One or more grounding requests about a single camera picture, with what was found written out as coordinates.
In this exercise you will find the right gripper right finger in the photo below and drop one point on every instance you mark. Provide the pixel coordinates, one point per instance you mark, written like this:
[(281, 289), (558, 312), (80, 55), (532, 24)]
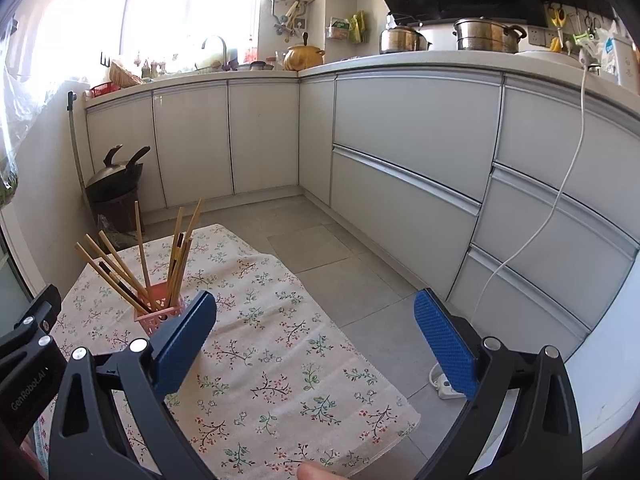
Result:
[(519, 420)]

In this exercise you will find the golden cooking pot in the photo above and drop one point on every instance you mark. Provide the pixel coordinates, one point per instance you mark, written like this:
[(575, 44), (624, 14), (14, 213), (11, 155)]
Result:
[(303, 56)]

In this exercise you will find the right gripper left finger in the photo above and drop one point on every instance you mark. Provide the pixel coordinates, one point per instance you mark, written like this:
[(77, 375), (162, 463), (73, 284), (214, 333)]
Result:
[(88, 439)]

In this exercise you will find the wooden chopstick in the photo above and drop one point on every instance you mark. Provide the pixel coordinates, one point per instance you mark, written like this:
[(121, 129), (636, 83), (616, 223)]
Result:
[(177, 229), (81, 251), (110, 261), (145, 271), (194, 219), (176, 281), (131, 278)]

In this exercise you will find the floral tablecloth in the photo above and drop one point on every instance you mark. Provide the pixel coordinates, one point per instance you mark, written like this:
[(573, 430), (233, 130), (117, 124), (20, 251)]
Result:
[(277, 383)]

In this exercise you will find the white kitchen cabinets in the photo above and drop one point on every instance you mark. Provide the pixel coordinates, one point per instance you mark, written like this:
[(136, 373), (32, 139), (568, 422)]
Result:
[(507, 182)]

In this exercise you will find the woven bamboo basket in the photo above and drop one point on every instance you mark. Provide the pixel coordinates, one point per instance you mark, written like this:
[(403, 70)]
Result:
[(122, 77)]

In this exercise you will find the black gold-banded chopstick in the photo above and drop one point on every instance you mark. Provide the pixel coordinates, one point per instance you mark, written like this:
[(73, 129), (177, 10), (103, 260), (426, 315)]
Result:
[(122, 284), (175, 252)]

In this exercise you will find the white power strip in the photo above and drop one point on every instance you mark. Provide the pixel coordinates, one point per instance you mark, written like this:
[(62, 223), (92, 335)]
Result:
[(442, 385)]

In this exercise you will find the black wok with lid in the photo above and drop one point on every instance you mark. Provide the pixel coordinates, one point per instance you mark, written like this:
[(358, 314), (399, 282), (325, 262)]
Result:
[(115, 179)]

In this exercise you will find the red basket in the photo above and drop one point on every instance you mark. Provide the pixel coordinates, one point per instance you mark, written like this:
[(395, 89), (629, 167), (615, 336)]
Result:
[(106, 87)]

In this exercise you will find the person's hand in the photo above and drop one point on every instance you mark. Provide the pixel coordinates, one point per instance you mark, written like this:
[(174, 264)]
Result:
[(313, 471)]

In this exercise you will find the steel steamer pot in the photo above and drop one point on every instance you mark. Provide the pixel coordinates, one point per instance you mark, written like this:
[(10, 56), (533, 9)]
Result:
[(481, 34)]

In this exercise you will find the steel stock pot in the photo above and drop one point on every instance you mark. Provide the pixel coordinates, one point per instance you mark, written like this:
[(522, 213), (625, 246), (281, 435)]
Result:
[(396, 39)]

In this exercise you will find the pink perforated utensil basket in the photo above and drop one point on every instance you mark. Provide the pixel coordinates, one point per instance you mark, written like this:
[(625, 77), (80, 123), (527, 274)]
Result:
[(167, 309)]

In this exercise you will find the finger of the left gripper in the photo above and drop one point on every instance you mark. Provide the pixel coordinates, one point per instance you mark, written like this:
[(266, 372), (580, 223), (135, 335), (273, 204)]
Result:
[(32, 365)]

